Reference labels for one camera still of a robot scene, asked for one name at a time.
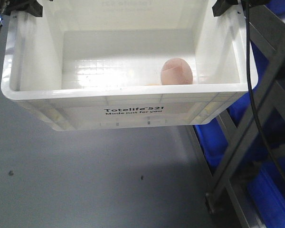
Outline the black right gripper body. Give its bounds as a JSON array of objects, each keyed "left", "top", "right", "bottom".
[{"left": 212, "top": 0, "right": 271, "bottom": 17}]

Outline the black right camera cable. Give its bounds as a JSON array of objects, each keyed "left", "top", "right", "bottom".
[{"left": 244, "top": 0, "right": 285, "bottom": 198}]

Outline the peach plush ball toy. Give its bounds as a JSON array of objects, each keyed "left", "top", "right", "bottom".
[{"left": 161, "top": 58, "right": 193, "bottom": 85}]

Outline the white plastic tote crate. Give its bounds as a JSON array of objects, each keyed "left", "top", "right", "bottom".
[{"left": 1, "top": 0, "right": 247, "bottom": 131}]

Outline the grey metal shelf rack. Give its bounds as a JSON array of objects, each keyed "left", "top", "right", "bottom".
[{"left": 187, "top": 6, "right": 285, "bottom": 228}]

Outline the blue bin lower right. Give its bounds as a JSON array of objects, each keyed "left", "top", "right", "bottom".
[{"left": 194, "top": 67, "right": 285, "bottom": 228}]

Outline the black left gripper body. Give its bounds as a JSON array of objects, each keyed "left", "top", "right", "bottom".
[{"left": 0, "top": 0, "right": 43, "bottom": 17}]

